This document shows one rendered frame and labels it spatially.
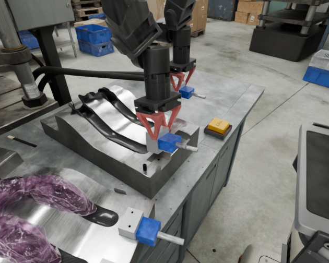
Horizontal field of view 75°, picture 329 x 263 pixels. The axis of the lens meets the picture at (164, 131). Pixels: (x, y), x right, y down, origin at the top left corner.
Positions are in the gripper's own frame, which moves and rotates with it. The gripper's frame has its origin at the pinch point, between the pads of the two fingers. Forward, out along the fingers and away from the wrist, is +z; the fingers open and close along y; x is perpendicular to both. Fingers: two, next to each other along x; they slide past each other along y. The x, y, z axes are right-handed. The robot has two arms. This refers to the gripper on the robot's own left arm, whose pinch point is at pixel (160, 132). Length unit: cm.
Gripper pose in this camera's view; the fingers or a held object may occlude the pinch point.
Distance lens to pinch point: 52.7
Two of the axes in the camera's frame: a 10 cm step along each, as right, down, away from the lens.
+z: 0.4, 9.0, 4.3
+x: 8.1, 2.2, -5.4
